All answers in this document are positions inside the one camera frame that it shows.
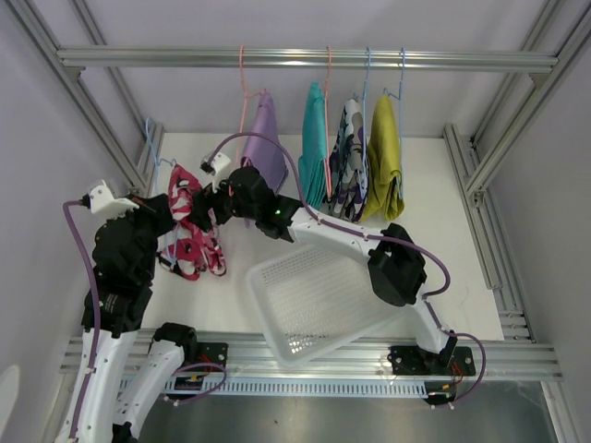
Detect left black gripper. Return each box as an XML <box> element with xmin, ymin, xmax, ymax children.
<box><xmin>112</xmin><ymin>192</ymin><xmax>177</xmax><ymax>281</ymax></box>

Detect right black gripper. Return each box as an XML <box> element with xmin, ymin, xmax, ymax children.
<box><xmin>187</xmin><ymin>171</ymin><xmax>259</xmax><ymax>233</ymax></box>

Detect light blue wire hanger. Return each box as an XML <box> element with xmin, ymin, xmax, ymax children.
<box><xmin>144</xmin><ymin>116</ymin><xmax>181</xmax><ymax>276</ymax></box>

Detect pink camouflage trousers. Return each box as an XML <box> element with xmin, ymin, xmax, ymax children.
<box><xmin>158</xmin><ymin>164</ymin><xmax>226</xmax><ymax>281</ymax></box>

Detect lilac purple trousers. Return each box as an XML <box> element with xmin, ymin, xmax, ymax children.
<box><xmin>239</xmin><ymin>90</ymin><xmax>291</xmax><ymax>230</ymax></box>

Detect pink wire hanger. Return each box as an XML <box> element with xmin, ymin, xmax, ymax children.
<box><xmin>235</xmin><ymin>44</ymin><xmax>269</xmax><ymax>167</ymax></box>

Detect white plastic basket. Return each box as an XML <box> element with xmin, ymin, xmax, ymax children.
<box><xmin>246</xmin><ymin>246</ymin><xmax>403</xmax><ymax>367</ymax></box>

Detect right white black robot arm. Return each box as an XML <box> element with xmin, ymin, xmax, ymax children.
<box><xmin>188</xmin><ymin>162</ymin><xmax>462</xmax><ymax>376</ymax></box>

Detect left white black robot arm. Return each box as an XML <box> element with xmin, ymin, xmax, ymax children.
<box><xmin>55</xmin><ymin>194</ymin><xmax>199</xmax><ymax>442</ymax></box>

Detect teal trousers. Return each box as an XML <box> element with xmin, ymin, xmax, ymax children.
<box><xmin>298</xmin><ymin>82</ymin><xmax>327</xmax><ymax>210</ymax></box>

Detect purple grey camouflage trousers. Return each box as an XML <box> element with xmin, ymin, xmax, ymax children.
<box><xmin>326</xmin><ymin>98</ymin><xmax>367</xmax><ymax>223</ymax></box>

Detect pink hanger under teal trousers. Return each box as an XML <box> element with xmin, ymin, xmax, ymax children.
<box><xmin>323</xmin><ymin>44</ymin><xmax>336</xmax><ymax>198</ymax></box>

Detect blue hanger under camouflage trousers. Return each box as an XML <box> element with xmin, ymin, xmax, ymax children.
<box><xmin>353</xmin><ymin>45</ymin><xmax>374</xmax><ymax>186</ymax></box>

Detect olive yellow trousers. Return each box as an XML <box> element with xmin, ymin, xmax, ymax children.
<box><xmin>361</xmin><ymin>95</ymin><xmax>405</xmax><ymax>221</ymax></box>

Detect blue hanger under olive trousers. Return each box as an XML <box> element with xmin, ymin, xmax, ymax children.
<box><xmin>383</xmin><ymin>47</ymin><xmax>406</xmax><ymax>199</ymax></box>

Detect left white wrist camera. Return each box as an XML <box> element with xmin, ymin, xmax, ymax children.
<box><xmin>82</xmin><ymin>180</ymin><xmax>139</xmax><ymax>220</ymax></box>

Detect left aluminium frame posts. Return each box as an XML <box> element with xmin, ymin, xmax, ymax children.
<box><xmin>1</xmin><ymin>1</ymin><xmax>164</xmax><ymax>196</ymax></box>

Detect aluminium frame posts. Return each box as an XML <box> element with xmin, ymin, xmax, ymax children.
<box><xmin>442</xmin><ymin>1</ymin><xmax>590</xmax><ymax>341</ymax></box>
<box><xmin>1</xmin><ymin>1</ymin><xmax>164</xmax><ymax>196</ymax></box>

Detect white slotted cable duct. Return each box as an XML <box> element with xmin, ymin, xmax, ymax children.
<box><xmin>162</xmin><ymin>376</ymin><xmax>428</xmax><ymax>399</ymax></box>

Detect aluminium hanging rail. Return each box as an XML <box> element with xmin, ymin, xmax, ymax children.
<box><xmin>56</xmin><ymin>45</ymin><xmax>559</xmax><ymax>74</ymax></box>

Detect right aluminium frame posts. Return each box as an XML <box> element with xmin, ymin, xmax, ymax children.
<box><xmin>442</xmin><ymin>1</ymin><xmax>590</xmax><ymax>341</ymax></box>

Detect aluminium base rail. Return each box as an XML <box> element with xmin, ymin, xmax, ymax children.
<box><xmin>59</xmin><ymin>329</ymin><xmax>564</xmax><ymax>382</ymax></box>

